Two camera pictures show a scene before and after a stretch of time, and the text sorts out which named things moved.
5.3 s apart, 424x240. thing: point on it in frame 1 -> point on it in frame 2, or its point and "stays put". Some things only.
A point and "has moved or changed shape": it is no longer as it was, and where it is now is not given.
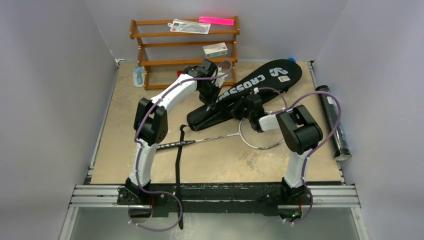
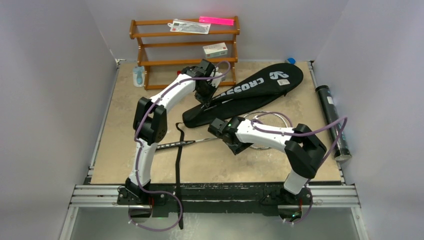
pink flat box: x=216 y=20 stays put
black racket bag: x=267 y=80 has moved or changed shape
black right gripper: x=243 y=108 -> x=236 y=145
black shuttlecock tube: x=330 y=115 stays put
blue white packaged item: x=138 y=76 stays put
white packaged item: x=189 y=27 stays put
